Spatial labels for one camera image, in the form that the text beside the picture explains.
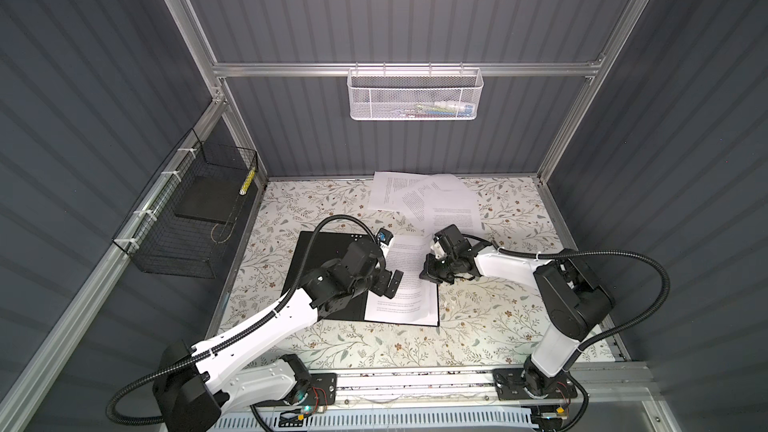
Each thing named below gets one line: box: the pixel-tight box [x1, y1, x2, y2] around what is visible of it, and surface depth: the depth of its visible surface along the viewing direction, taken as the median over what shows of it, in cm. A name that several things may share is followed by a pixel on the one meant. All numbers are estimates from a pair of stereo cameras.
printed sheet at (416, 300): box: [364, 234, 439, 326], surface depth 88 cm
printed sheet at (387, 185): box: [368, 171, 433, 210], surface depth 122 cm
